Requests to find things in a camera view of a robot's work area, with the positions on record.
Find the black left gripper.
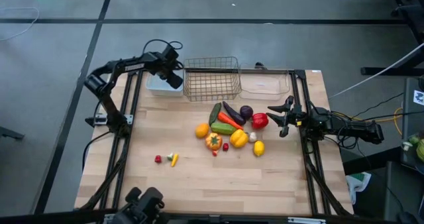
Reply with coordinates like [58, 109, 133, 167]
[150, 44, 184, 90]

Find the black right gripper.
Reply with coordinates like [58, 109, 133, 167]
[266, 96, 304, 138]

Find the red bell pepper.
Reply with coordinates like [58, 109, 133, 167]
[250, 112, 270, 130]

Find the dark purple onion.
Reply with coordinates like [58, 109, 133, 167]
[239, 105, 254, 121]

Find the yellow lemon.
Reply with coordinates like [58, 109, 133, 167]
[253, 140, 266, 158]

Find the purple eggplant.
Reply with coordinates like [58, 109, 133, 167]
[222, 100, 246, 126]

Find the yellow bell pepper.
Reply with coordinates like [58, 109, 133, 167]
[229, 129, 249, 148]

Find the orange carrot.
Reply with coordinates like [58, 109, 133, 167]
[217, 111, 244, 131]

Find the light green squash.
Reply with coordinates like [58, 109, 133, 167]
[210, 122, 237, 136]

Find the dark green cucumber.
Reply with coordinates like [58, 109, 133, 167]
[208, 102, 222, 126]

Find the orange fruit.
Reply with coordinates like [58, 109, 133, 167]
[194, 123, 211, 139]

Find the orange bell pepper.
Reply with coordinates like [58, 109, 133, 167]
[205, 132, 223, 151]

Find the green spare produce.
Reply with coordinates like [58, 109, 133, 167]
[402, 131, 424, 162]

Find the white plastic bin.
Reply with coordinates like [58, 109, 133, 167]
[145, 72, 185, 97]

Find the clear plastic container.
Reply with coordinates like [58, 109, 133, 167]
[238, 64, 292, 101]

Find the white green bag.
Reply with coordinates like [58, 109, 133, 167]
[346, 172, 372, 205]

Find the black metal stand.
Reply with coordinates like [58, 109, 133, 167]
[333, 0, 424, 78]

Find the grey cabinet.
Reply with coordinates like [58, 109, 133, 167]
[400, 76, 424, 167]

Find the black bulky device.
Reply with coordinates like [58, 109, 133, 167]
[111, 186, 166, 224]

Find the black furniture foot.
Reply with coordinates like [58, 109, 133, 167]
[0, 126, 26, 141]

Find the wire mesh basket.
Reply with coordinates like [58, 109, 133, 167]
[183, 56, 242, 102]

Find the black aluminium table frame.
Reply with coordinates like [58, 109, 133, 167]
[74, 67, 354, 224]

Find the long white cable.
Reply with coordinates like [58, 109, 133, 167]
[327, 41, 424, 99]

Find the silver bracket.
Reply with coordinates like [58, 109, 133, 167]
[287, 217, 327, 224]

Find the yellow cable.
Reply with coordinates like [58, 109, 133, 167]
[331, 107, 403, 136]

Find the white floor cable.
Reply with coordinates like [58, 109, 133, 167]
[0, 7, 40, 42]

